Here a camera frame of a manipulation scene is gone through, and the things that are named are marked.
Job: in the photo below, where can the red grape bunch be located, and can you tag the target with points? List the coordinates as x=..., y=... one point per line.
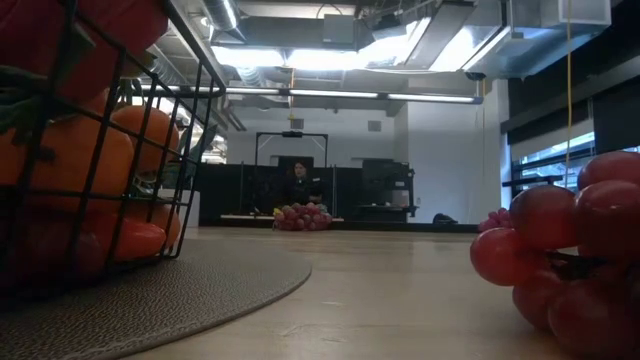
x=495, y=221
x=300, y=218
x=545, y=215

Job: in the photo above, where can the tangerine cluster with leaves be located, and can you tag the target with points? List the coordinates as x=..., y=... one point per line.
x=160, y=127

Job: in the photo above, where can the red toy chili pepper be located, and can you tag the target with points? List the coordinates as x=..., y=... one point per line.
x=137, y=240

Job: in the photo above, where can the red fruit with green leaf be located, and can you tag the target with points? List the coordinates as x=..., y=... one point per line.
x=135, y=25

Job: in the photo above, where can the person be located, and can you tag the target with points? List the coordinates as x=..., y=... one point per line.
x=302, y=192

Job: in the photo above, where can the black equipment cart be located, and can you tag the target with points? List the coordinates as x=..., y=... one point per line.
x=385, y=185

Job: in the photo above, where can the long ceiling light tube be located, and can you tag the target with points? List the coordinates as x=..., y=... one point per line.
x=350, y=94

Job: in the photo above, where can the bright ceiling light panel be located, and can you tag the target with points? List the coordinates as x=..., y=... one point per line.
x=250, y=56

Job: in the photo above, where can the round grey placemat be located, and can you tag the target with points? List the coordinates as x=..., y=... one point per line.
x=150, y=305

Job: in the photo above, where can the black background gantry frame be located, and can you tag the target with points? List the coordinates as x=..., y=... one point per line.
x=291, y=134

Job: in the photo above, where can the grey wall sign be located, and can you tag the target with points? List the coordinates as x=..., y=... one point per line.
x=296, y=123

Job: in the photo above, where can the grey wall vent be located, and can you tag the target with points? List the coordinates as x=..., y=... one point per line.
x=374, y=125

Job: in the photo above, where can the black metal table frame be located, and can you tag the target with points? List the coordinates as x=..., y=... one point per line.
x=400, y=227

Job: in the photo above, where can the black partition wall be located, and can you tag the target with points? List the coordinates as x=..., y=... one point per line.
x=225, y=190

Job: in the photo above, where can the round silver ceiling duct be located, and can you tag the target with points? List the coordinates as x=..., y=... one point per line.
x=222, y=15

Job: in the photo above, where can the window with dark frame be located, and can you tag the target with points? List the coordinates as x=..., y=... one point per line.
x=545, y=155

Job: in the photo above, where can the large rectangular silver duct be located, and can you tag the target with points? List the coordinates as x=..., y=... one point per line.
x=525, y=45

